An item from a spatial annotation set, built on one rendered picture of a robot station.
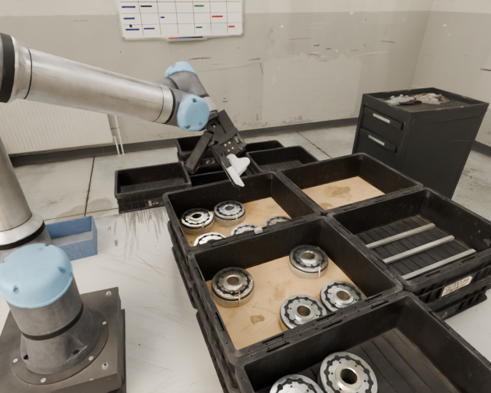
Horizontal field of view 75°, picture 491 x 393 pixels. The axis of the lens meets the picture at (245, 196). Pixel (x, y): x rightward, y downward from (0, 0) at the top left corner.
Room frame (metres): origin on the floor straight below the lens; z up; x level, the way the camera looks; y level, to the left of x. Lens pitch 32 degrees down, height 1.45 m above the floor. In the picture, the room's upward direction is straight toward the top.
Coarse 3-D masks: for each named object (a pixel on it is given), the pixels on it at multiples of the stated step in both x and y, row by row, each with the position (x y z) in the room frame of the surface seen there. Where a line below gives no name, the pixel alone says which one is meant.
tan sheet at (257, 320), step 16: (288, 256) 0.69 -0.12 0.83; (256, 272) 0.62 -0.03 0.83; (272, 272) 0.62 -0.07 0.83; (288, 272) 0.62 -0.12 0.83; (336, 272) 0.62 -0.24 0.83; (208, 288) 0.57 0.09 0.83; (256, 288) 0.57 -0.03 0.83; (272, 288) 0.57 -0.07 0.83; (288, 288) 0.57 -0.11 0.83; (304, 288) 0.57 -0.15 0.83; (320, 288) 0.57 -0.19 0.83; (256, 304) 0.52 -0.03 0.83; (272, 304) 0.52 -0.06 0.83; (224, 320) 0.47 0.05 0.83; (240, 320) 0.47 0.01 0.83; (256, 320) 0.47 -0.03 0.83; (272, 320) 0.47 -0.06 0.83; (240, 336) 0.43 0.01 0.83; (256, 336) 0.43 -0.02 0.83
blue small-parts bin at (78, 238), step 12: (48, 228) 0.92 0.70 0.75; (60, 228) 0.93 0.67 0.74; (72, 228) 0.95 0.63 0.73; (84, 228) 0.96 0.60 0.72; (96, 228) 0.96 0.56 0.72; (60, 240) 0.91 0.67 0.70; (72, 240) 0.91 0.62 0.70; (84, 240) 0.83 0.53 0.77; (96, 240) 0.89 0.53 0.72; (72, 252) 0.81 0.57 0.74; (84, 252) 0.82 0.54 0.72; (96, 252) 0.84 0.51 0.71
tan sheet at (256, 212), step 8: (256, 200) 0.98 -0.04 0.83; (264, 200) 0.98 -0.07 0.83; (272, 200) 0.98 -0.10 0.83; (248, 208) 0.93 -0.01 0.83; (256, 208) 0.93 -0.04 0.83; (264, 208) 0.93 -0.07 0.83; (272, 208) 0.93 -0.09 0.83; (280, 208) 0.93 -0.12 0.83; (248, 216) 0.88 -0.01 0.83; (256, 216) 0.88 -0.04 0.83; (264, 216) 0.88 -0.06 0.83; (272, 216) 0.88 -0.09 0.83; (288, 216) 0.88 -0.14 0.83; (216, 224) 0.84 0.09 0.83; (240, 224) 0.84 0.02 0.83; (256, 224) 0.84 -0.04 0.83; (184, 232) 0.80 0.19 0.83; (208, 232) 0.80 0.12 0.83; (216, 232) 0.80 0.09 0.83; (224, 232) 0.80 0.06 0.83; (192, 240) 0.76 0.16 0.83
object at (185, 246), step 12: (228, 180) 0.95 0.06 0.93; (168, 192) 0.87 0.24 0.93; (180, 192) 0.88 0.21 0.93; (168, 204) 0.82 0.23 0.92; (312, 204) 0.80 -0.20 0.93; (312, 216) 0.74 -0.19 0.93; (180, 228) 0.69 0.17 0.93; (264, 228) 0.68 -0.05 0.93; (180, 240) 0.64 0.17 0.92; (216, 240) 0.64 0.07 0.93
